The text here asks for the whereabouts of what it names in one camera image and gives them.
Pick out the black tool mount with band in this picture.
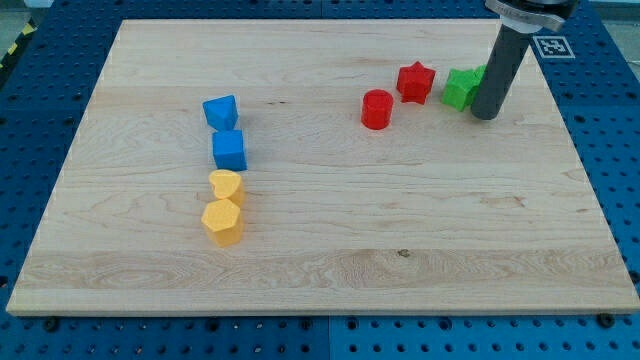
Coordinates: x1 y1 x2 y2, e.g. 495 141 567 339
484 0 580 35

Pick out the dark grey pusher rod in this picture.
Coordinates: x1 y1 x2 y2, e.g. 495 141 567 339
471 25 530 120

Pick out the red cylinder block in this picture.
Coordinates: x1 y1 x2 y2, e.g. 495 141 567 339
361 89 394 130

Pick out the green star block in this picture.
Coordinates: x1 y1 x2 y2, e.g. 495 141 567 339
441 68 480 112

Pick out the red star block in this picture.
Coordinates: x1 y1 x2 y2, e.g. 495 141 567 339
396 61 436 105

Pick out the fiducial marker tag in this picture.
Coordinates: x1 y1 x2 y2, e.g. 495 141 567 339
533 35 575 59

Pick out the green block behind rod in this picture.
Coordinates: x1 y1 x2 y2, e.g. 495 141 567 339
474 65 486 82

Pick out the wooden board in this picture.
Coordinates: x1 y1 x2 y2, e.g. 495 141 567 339
7 20 639 317

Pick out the black screw bottom right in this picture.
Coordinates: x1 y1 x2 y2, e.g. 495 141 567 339
596 313 616 329

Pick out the black screw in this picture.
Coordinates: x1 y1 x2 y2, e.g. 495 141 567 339
596 313 616 329
42 317 59 333

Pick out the blue cube block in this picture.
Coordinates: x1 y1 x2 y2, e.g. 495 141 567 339
212 130 247 171

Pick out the yellow heart block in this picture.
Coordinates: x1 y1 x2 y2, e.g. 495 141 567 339
208 169 245 207

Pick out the yellow hexagon block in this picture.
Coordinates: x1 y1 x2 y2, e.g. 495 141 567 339
201 199 244 247

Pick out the black screw bottom left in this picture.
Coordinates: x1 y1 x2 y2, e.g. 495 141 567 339
42 317 59 333

